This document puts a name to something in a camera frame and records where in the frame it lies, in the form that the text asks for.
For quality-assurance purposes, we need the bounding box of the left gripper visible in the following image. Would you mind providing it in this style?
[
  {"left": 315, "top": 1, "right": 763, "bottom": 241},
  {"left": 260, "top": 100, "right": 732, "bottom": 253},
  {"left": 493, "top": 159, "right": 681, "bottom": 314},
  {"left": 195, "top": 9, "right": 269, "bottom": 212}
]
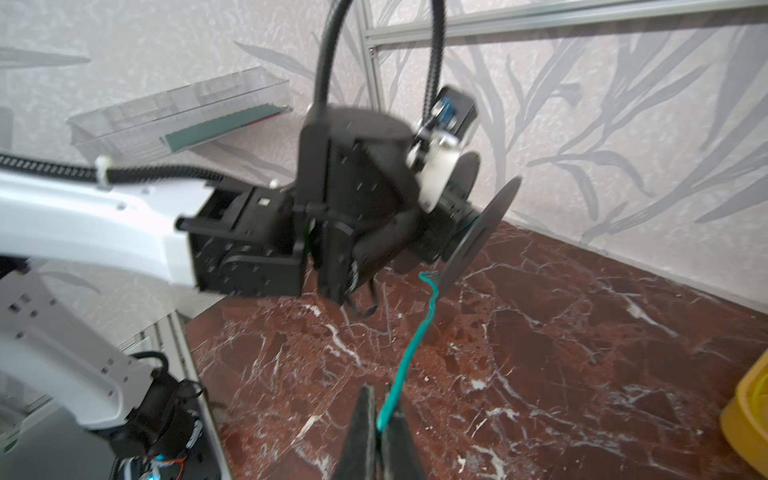
[{"left": 295, "top": 105, "right": 459, "bottom": 305}]

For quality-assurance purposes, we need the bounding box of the grey perforated spool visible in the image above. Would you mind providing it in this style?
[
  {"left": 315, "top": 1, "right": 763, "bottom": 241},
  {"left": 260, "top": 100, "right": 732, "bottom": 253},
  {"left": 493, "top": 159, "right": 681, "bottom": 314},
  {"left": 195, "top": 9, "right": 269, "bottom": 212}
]
[{"left": 437, "top": 152, "right": 523, "bottom": 296}]

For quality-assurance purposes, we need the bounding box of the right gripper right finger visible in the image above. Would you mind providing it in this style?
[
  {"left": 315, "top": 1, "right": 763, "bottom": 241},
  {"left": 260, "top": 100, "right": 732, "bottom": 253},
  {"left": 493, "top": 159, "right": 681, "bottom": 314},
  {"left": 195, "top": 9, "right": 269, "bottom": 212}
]
[{"left": 381, "top": 413, "right": 427, "bottom": 480}]

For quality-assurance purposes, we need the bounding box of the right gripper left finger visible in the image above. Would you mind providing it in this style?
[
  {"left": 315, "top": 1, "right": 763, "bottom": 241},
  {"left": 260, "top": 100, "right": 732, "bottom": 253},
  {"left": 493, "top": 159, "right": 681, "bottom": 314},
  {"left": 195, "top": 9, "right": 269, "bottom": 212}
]
[{"left": 331, "top": 383, "right": 377, "bottom": 480}]

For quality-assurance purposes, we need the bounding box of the yellow plastic bin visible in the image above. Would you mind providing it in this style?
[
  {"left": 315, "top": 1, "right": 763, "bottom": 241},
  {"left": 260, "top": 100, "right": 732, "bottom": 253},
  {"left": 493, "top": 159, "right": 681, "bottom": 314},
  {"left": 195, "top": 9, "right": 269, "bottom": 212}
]
[{"left": 719, "top": 351, "right": 768, "bottom": 478}]

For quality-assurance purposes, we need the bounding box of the clear wall shelf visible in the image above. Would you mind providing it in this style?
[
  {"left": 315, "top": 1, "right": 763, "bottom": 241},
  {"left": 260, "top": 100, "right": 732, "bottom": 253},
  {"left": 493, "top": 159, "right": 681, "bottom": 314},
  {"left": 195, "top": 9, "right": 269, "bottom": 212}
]
[{"left": 67, "top": 66, "right": 292, "bottom": 164}]

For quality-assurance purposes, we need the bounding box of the green cable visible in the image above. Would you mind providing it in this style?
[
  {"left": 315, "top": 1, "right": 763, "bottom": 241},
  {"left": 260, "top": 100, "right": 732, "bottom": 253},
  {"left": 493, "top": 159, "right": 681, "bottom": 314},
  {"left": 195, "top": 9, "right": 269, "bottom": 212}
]
[{"left": 375, "top": 271, "right": 442, "bottom": 433}]

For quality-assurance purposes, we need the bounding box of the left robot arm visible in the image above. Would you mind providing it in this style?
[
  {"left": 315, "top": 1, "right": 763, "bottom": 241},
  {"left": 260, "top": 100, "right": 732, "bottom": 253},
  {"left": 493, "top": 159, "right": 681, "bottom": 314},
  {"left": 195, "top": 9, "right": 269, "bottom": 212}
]
[{"left": 1, "top": 1, "right": 457, "bottom": 479}]

